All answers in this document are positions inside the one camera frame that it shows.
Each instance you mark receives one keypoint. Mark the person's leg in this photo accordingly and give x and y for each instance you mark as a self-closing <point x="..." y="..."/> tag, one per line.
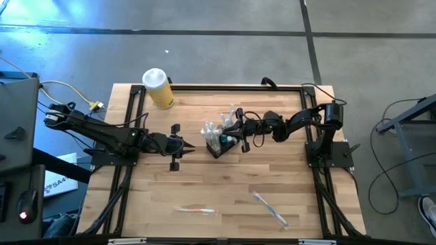
<point x="59" y="224"/>

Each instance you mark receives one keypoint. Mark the person's shoe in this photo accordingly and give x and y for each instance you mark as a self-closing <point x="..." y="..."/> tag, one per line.
<point x="427" y="211"/>

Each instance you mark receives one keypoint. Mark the grey desk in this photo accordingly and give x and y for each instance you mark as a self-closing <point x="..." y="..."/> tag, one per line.
<point x="17" y="102"/>

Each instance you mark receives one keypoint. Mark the white bracket strip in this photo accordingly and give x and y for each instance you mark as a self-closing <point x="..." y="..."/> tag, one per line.
<point x="126" y="241"/>
<point x="316" y="242"/>

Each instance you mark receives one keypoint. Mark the black diagonal bar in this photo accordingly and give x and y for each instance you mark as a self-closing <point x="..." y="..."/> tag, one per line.
<point x="61" y="166"/>

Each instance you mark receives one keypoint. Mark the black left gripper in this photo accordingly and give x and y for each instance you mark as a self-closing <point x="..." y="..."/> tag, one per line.
<point x="158" y="143"/>

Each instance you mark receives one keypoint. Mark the black triangular bracket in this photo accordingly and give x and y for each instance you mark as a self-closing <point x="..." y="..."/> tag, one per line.
<point x="15" y="133"/>

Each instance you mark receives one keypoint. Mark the black curved hook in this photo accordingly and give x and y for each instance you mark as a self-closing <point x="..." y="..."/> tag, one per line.
<point x="269" y="81"/>

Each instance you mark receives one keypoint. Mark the white printed box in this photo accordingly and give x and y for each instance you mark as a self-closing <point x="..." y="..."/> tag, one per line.
<point x="61" y="177"/>

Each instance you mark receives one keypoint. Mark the black computer mouse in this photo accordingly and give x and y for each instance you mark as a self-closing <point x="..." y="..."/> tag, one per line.
<point x="27" y="206"/>

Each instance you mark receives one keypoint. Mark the blue-grey metal table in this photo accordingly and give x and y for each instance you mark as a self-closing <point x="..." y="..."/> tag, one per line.
<point x="415" y="112"/>

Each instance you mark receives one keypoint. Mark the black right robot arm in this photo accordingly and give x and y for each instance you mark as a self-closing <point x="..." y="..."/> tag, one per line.
<point x="306" y="117"/>

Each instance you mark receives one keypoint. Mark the yellow bottle with white cap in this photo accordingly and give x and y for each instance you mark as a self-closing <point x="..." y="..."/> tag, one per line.
<point x="158" y="90"/>

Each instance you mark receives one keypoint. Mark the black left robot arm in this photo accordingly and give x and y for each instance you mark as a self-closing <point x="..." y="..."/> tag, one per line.
<point x="102" y="131"/>

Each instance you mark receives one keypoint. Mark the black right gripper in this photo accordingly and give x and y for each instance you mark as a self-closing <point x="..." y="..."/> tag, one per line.
<point x="262" y="126"/>

